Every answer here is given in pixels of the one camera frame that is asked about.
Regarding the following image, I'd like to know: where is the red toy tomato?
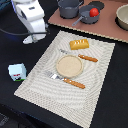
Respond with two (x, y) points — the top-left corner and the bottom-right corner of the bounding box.
(90, 8), (99, 17)

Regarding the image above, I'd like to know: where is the grey toy frying pan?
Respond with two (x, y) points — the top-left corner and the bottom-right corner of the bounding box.
(73, 5), (100, 26)

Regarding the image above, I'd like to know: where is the toy bread loaf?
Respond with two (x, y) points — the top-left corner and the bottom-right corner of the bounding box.
(70, 39), (89, 50)

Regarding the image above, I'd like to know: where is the grey toy pot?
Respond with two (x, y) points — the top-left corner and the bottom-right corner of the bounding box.
(57, 0), (84, 19)

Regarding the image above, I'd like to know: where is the round wooden plate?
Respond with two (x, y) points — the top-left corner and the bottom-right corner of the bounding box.
(56, 55), (83, 78)

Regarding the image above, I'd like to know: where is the light blue milk carton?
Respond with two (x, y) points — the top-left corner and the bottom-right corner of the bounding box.
(8, 63), (26, 81)

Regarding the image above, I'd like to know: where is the cream bowl on stove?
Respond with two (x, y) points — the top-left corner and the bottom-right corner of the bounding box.
(116, 4), (128, 31)

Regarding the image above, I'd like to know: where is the wooden handled toy fork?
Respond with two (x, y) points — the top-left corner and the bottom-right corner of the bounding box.
(44, 71), (85, 89)

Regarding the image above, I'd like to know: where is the pink toy stove top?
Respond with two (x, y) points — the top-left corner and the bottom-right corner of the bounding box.
(48, 0), (128, 43)

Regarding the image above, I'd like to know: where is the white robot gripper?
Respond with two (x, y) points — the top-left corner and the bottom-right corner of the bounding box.
(12, 0), (46, 44)

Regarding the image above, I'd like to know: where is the beige woven placemat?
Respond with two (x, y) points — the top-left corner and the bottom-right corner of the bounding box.
(14, 31), (115, 128)

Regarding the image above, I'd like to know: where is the wooden handled toy knife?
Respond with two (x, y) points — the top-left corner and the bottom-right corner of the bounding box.
(59, 49), (98, 62)

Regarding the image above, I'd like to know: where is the black burner disc back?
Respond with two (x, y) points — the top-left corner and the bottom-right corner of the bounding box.
(88, 1), (105, 10)

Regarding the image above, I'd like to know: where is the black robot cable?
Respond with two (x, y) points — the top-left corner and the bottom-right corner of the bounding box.
(0, 27), (51, 37)

